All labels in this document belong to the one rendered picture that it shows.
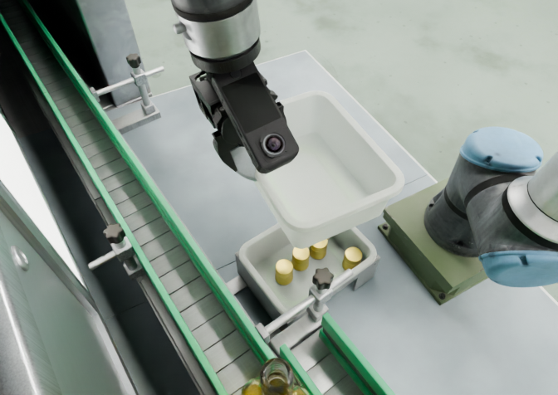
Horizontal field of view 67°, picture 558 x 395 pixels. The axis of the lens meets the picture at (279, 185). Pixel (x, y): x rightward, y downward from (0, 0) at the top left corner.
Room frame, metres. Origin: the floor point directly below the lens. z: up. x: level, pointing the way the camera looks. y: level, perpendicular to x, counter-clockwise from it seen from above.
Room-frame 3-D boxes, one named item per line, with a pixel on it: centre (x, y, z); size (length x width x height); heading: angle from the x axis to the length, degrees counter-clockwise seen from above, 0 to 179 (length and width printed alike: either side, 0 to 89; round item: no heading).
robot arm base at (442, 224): (0.48, -0.37, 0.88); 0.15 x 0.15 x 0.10
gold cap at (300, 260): (0.43, -0.04, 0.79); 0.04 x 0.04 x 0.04
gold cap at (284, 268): (0.39, -0.01, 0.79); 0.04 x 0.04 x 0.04
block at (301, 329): (0.25, -0.03, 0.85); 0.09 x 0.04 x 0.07; 126
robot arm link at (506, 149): (0.48, -0.36, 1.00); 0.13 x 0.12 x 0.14; 178
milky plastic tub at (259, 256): (0.41, -0.05, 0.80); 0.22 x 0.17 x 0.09; 126
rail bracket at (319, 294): (0.26, -0.04, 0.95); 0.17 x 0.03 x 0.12; 126
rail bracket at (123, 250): (0.34, 0.26, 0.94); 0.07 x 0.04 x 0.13; 126
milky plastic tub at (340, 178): (0.40, -0.04, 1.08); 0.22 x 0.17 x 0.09; 27
